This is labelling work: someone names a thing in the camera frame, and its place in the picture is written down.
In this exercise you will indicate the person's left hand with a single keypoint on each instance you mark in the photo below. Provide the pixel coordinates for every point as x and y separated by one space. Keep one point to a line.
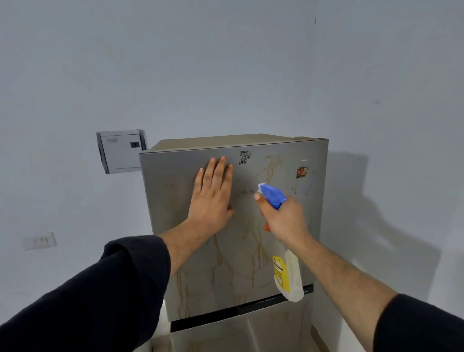
210 203

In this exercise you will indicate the person's right hand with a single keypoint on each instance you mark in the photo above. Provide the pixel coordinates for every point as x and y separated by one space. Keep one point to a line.
288 225

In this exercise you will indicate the silver refrigerator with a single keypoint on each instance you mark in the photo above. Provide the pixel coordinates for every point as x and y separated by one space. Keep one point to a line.
174 188

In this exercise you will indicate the spray bottle blue nozzle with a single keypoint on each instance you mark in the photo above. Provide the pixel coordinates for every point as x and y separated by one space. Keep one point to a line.
291 279

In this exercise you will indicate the person's right forearm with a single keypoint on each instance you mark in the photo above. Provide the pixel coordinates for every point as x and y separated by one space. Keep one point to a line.
362 301

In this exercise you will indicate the person's left forearm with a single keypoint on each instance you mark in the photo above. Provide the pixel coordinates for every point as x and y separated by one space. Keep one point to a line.
90 297

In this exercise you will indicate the red round sticker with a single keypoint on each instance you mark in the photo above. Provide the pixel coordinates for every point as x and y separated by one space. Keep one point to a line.
302 172

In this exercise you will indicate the torn black sticker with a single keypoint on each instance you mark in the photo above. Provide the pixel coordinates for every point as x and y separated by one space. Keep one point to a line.
244 157

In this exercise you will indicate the grey electrical panel box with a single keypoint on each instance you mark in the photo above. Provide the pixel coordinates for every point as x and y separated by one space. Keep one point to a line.
121 152

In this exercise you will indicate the white wall switch plate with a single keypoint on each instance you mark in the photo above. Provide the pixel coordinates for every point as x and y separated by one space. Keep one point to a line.
40 241

